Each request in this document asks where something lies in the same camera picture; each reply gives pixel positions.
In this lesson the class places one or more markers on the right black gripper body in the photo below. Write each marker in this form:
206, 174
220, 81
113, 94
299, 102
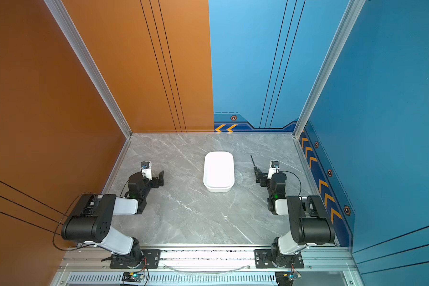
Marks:
263, 179

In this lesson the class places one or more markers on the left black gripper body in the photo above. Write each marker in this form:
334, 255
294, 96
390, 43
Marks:
155, 179

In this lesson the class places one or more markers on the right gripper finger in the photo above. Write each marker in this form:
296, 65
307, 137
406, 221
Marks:
265, 181
259, 175

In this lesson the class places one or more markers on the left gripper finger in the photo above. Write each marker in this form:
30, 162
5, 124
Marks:
154, 182
160, 179

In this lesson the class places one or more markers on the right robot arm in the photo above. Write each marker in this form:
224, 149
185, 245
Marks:
309, 222

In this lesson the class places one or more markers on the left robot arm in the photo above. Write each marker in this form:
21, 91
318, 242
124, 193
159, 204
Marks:
90, 223

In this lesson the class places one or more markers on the white plastic bin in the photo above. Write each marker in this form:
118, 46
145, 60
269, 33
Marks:
219, 173

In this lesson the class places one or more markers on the left small circuit board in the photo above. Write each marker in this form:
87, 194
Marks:
133, 279

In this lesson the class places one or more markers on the small circuit board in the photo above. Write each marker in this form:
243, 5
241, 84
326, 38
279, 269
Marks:
133, 279
287, 278

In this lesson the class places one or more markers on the right small circuit board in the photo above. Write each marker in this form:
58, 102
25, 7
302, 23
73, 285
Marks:
287, 278

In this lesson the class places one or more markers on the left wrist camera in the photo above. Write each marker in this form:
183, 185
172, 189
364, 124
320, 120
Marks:
146, 170

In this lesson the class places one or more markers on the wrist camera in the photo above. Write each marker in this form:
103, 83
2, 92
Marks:
146, 170
273, 168

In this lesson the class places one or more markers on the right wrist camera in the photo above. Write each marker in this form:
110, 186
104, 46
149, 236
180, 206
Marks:
273, 168

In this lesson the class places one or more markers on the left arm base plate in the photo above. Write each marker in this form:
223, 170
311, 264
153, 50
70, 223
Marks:
148, 258

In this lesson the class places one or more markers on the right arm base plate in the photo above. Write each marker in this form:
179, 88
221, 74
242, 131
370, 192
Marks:
264, 259

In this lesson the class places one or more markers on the aluminium front rail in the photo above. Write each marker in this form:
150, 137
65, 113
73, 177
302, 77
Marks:
210, 265

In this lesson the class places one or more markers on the right corner aluminium post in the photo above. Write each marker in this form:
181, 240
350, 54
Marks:
343, 31

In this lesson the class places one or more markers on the corner aluminium post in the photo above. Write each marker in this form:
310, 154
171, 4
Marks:
67, 26
343, 31

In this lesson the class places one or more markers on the left corner aluminium post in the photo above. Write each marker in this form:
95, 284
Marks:
67, 26

